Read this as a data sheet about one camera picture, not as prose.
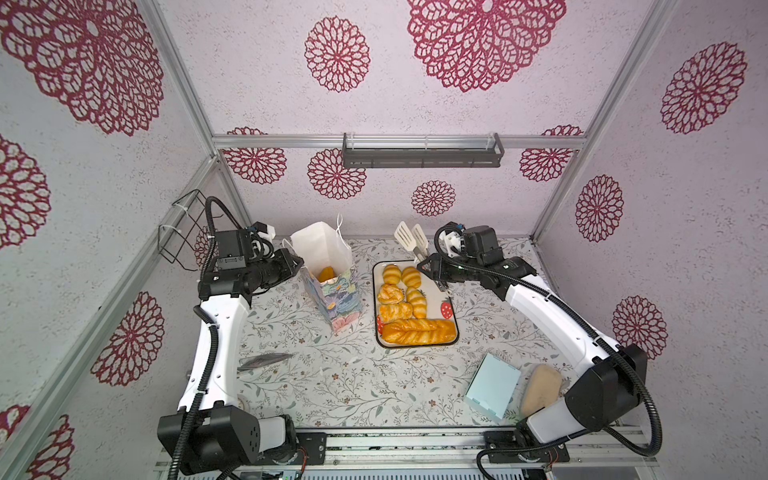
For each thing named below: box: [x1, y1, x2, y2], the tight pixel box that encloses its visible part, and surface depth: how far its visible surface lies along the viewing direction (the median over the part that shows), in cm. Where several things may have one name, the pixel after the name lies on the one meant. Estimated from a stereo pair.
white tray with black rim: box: [372, 259, 459, 348], surface depth 97 cm
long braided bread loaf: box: [381, 319, 457, 345], surface depth 92 cm
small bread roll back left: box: [382, 264, 401, 285], surface depth 108 cm
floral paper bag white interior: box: [291, 214, 363, 332], surface depth 90 cm
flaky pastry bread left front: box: [379, 302, 413, 323], surface depth 97 cm
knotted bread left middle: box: [377, 283, 405, 304], surface depth 102 cm
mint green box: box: [464, 352, 521, 421], surface depth 83 cm
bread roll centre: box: [406, 287, 428, 319], surface depth 100 cm
